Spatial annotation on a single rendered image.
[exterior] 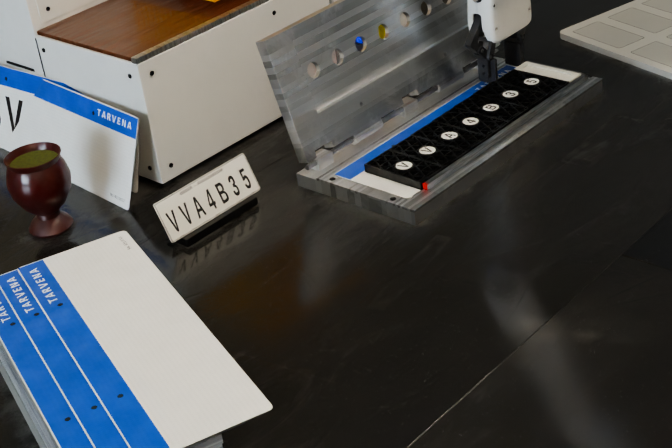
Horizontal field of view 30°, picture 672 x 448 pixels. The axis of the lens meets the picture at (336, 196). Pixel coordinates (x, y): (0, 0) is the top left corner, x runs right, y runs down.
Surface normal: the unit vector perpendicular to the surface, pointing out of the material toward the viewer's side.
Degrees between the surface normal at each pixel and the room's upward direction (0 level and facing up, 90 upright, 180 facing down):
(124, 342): 0
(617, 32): 0
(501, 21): 89
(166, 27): 0
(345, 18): 74
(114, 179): 69
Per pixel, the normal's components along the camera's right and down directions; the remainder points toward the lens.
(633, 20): -0.12, -0.87
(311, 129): 0.67, 0.00
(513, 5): 0.73, 0.25
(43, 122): -0.71, 0.07
